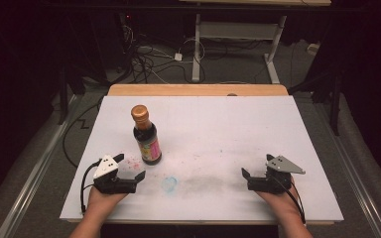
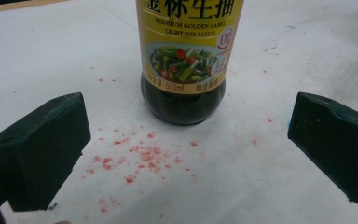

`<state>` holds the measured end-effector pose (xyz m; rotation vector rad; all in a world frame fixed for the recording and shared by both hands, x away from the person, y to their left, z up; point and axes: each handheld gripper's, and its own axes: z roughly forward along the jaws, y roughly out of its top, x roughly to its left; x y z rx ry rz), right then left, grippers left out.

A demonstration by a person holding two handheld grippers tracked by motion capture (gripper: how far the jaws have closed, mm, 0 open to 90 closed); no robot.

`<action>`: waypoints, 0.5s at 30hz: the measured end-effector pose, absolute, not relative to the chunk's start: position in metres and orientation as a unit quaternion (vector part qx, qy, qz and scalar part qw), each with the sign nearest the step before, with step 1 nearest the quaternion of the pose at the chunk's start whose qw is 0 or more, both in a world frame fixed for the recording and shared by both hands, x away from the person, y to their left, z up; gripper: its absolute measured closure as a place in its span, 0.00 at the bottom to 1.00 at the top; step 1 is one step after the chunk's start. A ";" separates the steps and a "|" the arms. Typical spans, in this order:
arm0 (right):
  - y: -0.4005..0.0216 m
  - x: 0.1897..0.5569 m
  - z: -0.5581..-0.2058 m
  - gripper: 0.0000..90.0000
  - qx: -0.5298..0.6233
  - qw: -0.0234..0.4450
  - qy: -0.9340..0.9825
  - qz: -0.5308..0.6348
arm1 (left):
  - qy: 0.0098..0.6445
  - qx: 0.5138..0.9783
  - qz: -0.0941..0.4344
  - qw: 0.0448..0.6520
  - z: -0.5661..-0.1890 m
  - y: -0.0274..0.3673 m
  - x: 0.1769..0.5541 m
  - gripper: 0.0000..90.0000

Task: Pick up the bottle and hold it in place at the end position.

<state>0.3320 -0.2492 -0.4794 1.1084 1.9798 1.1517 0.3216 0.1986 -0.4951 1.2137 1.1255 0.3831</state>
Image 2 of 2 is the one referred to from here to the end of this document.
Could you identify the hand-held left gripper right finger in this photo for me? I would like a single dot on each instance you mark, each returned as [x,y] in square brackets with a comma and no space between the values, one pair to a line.
[335,140]

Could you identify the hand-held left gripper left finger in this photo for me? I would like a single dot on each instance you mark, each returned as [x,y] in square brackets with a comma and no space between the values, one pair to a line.
[40,149]

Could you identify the dark sauce bottle yellow label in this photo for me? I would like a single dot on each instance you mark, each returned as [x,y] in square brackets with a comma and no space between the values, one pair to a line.
[185,62]

